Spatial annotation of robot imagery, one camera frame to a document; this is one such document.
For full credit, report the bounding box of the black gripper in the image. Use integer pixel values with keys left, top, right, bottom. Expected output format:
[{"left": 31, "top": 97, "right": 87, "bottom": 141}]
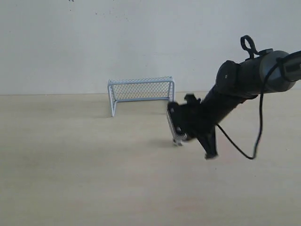
[{"left": 166, "top": 93, "right": 220, "bottom": 160}]

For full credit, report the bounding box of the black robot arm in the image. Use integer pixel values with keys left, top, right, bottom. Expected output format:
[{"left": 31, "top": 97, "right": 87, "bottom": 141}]
[{"left": 166, "top": 35, "right": 301, "bottom": 160}]

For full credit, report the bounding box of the small white soccer goal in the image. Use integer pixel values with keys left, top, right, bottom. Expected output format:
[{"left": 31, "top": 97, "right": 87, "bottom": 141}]
[{"left": 107, "top": 76, "right": 175, "bottom": 117}]

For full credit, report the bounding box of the black cable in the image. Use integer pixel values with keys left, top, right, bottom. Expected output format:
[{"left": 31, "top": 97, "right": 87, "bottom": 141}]
[{"left": 216, "top": 50, "right": 301, "bottom": 160}]

